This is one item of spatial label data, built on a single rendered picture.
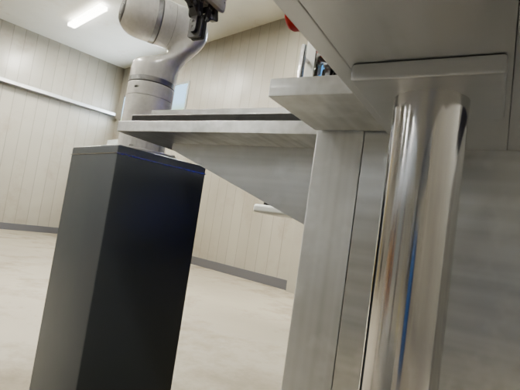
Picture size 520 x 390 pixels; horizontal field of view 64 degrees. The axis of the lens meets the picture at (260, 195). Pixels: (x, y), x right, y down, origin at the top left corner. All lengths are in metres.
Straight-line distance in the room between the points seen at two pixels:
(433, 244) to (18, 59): 9.00
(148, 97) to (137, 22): 0.19
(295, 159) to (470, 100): 0.40
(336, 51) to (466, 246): 0.29
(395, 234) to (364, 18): 0.13
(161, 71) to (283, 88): 0.72
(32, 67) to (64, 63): 0.62
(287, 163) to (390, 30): 0.45
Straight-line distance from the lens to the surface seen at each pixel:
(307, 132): 0.58
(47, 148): 9.09
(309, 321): 0.54
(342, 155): 0.54
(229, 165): 0.74
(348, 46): 0.28
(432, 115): 0.29
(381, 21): 0.25
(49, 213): 9.13
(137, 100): 1.11
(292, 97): 0.43
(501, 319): 0.50
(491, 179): 0.50
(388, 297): 0.29
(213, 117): 0.71
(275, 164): 0.69
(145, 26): 1.17
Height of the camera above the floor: 0.73
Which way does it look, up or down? 4 degrees up
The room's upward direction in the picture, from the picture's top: 8 degrees clockwise
